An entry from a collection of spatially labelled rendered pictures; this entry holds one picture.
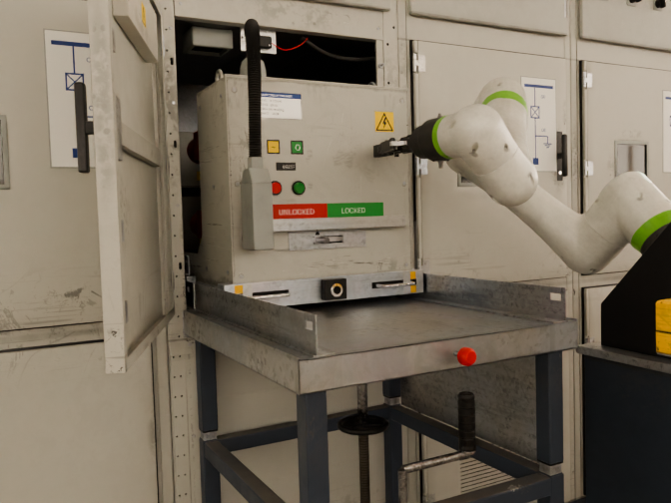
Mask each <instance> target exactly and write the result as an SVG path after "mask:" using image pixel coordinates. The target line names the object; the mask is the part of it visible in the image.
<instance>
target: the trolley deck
mask: <svg viewBox="0 0 671 503"><path fill-rule="evenodd" d="M287 307H291V308H294V309H298V310H302V311H306V312H310V313H313V314H316V315H317V329H318V346H319V347H321V348H324V349H327V350H330V351H333V352H335V355H330V356H323V357H316V358H312V357H310V356H307V355H305V354H302V353H300V352H297V351H295V350H292V349H290V348H287V347H285V346H282V345H280V344H277V343H275V342H272V341H270V340H267V339H265V338H262V337H260V336H257V335H254V334H252V333H249V332H247V331H244V330H242V329H239V328H237V327H234V326H232V325H229V324H227V323H224V322H222V321H219V320H217V319H214V318H212V317H209V316H207V315H204V314H202V313H199V312H196V311H194V310H192V311H185V310H183V312H184V334H185V335H187V336H189V337H191V338H193V339H194V340H196V341H198V342H200V343H202V344H204V345H206V346H208V347H209V348H211V349H213V350H215V351H217V352H219V353H221V354H223V355H224V356H226V357H228V358H230V359H232V360H234V361H236V362H238V363H240V364H241V365H243V366H245V367H247V368H249V369H251V370H253V371H255V372H256V373H258V374H260V375H262V376H264V377H266V378H268V379H270V380H271V381H273V382H275V383H277V384H279V385H281V386H283V387H285V388H286V389H288V390H290V391H292V392H294V393H296V394H298V395H303V394H309V393H315V392H321V391H327V390H333V389H339V388H345V387H350V386H356V385H362V384H368V383H374V382H380V381H386V380H392V379H398V378H404V377H410V376H415V375H421V374H427V373H433V372H439V371H445V370H451V369H457V368H462V367H468V366H465V365H462V364H460V363H459V362H458V360H457V356H454V355H453V353H454V352H455V351H459V350H460V349H461V348H463V347H469V348H472V349H473V350H474V351H475V353H476V360H475V362H474V363H473V364H472V365H470V366H474V365H479V364H485V363H491V362H497V361H503V360H509V359H515V358H521V357H527V356H533V355H539V354H544V353H550V352H556V351H562V350H568V349H574V348H578V321H577V318H571V317H566V320H568V322H562V323H555V324H552V323H546V322H540V321H535V320H529V319H523V318H517V317H511V316H505V315H499V314H493V313H487V312H482V311H476V310H470V309H464V308H458V307H452V306H446V305H440V304H434V303H428V302H423V301H417V300H411V299H405V298H399V297H393V296H379V297H369V298H358V299H348V300H338V301H328V302H318V303H307V304H297V305H287Z"/></svg>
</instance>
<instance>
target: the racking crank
mask: <svg viewBox="0 0 671 503"><path fill-rule="evenodd" d="M457 398H458V399H457V406H458V407H457V410H458V448H459V449H458V451H456V452H452V453H448V454H444V455H440V456H436V457H432V458H428V459H424V460H420V461H416V462H412V463H408V464H404V465H401V466H400V469H398V503H407V473H411V472H415V471H419V470H423V469H427V468H430V467H434V466H438V465H442V464H446V463H450V462H454V461H458V460H462V459H465V458H469V456H470V455H473V454H474V453H475V452H476V445H475V443H476V441H475V407H474V406H475V400H474V398H475V395H474V394H473V393H472V392H469V391H462V392H459V393H458V394H457Z"/></svg>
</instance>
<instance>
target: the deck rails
mask: <svg viewBox="0 0 671 503"><path fill-rule="evenodd" d="M552 293H560V294H561V300H555V299H551V294H552ZM195 296H196V309H194V311H196V312H199V313H202V314H204V315H207V316H209V317H212V318H214V319H217V320H219V321H222V322H224V323H227V324H229V325H232V326H234V327H237V328H239V329H242V330H244V331H247V332H249V333H252V334H254V335H257V336H260V337H262V338H265V339H267V340H270V341H272V342H275V343H277V344H280V345H282V346H285V347H287V348H290V349H292V350H295V351H297V352H300V353H302V354H305V355H307V356H310V357H312V358H316V357H323V356H330V355H336V353H335V352H333V351H330V350H327V349H324V348H321V347H319V346H318V329H317V315H316V314H313V313H310V312H306V311H302V310H298V309H294V308H291V307H287V306H283V305H279V304H275V303H271V302H268V301H264V300H260V299H256V298H252V297H249V296H245V295H241V294H237V293H233V292H229V291H226V290H222V289H218V288H214V287H210V286H207V285H203V284H199V283H195ZM389 296H393V297H399V298H405V299H411V300H417V301H423V302H428V303H434V304H440V305H446V306H452V307H458V308H464V309H470V310H476V311H482V312H487V313H493V314H499V315H505V316H511V317H517V318H523V319H529V320H535V321H540V322H546V323H552V324H555V323H562V322H568V320H566V287H557V286H547V285H538V284H528V283H519V282H509V281H499V280H490V279H480V278H470V277H461V276H451V275H441V274H432V273H424V274H423V292H420V293H409V294H404V295H389ZM307 320H308V321H311V322H312V323H313V329H308V328H307Z"/></svg>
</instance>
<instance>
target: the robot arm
mask: <svg viewBox="0 0 671 503"><path fill-rule="evenodd" d="M527 122H528V109H527V99H526V94H525V91H524V89H523V87H522V86H521V85H520V84H519V83H518V82H517V81H515V80H513V79H511V78H506V77H500V78H496V79H493V80H491V81H489V82H488V83H487V84H486V85H485V86H484V87H483V88H482V90H481V91H480V93H479V95H478V97H477V98H476V100H475V102H474V104H472V105H468V106H466V107H464V108H462V109H460V110H459V111H457V112H456V113H453V114H450V115H446V116H441V114H438V117H437V118H434V119H430V120H427V121H426V122H424V123H423V124H422V125H421V126H418V127H417V128H415V129H414V130H413V132H412V133H411V135H407V136H406V137H403V138H400V140H399V141H398V140H397V139H395V138H390V139H389V140H386V141H384V142H381V143H380V144H379V145H375V146H373V157H374V158H381V157H387V156H392V155H394V156H395V157H399V154H401V153H403V154H408V153H414V154H415V155H416V156H417V157H419V158H421V159H429V160H431V161H433V162H438V168H439V169H443V162H444V161H446V163H447V164H448V166H449V167H450V168H451V169H452V170H453V171H455V172H457V173H458V174H460V175H461V176H463V177H465V178H466V179H468V180H469V181H471V182H472V183H474V184H476V185H477V186H478V187H480V188H481V189H483V190H484V191H486V192H487V194H488V195H489V196H490V197H491V198H492V199H493V200H494V201H495V202H496V203H498V204H500V205H503V206H505V207H507V208H508V209H509V210H510V211H512V212H513V213H514V214H515V215H516V216H518V217H519V218H520V219H521V220H522V221H523V222H524V223H526V224H527V225H528V226H529V227H530V228H531V229H532V230H533V231H534V232H535V233H536V234H538V235H539V236H540V237H541V238H542V239H543V240H544V241H545V242H546V243H547V244H548V245H549V247H550V248H551V249H552V250H553V251H554V252H555V253H556V254H557V255H558V256H559V257H560V258H561V259H562V260H563V261H564V263H565V264H566V265H567V266H568V267H569V268H571V269H572V270H574V271H576V272H579V273H583V274H592V273H596V272H599V271H601V270H603V269H605V268H606V267H607V266H608V265H609V264H610V263H611V262H612V261H613V260H614V259H615V258H616V257H617V256H618V255H619V254H620V253H621V252H622V251H623V250H624V249H625V248H626V247H627V246H628V245H629V244H631V245H632V246H633V247H634V248H635V249H636V250H637V251H639V252H640V253H641V254H644V253H645V252H646V251H647V249H648V248H649V247H650V246H651V245H652V243H653V242H654V241H655V240H656V239H657V238H658V236H659V235H660V234H661V233H662V232H663V231H664V229H665V228H666V227H667V226H668V225H669V223H670V222H671V202H670V201H669V200H668V199H667V198H666V197H665V195H664V194H663V193H662V192H661V191H660V190H659V189H658V188H657V187H656V186H655V185H654V184H653V183H652V182H651V181H650V180H649V179H648V178H647V177H646V176H645V175H644V174H642V173H640V172H627V173H623V174H621V175H619V176H617V177H615V178H614V179H613V180H611V181H610V182H609V183H608V184H607V185H606V186H605V187H604V188H603V190H602V191H601V192H600V194H599V195H598V197H597V198H596V200H595V201H594V203H593V204H592V206H591V207H590V208H589V210H588V211H587V212H586V213H585V214H582V215H581V214H578V213H577V212H575V211H574V210H572V209H571V208H569V207H568V206H566V205H565V204H563V203H562V202H560V201H558V200H557V199H555V198H554V197H553V196H551V195H550V194H549V193H547V192H546V191H545V190H543V189H542V188H541V187H539V186H538V175H537V171H536V169H535V167H534V165H533V163H532V160H531V158H530V155H529V151H528V146H527Z"/></svg>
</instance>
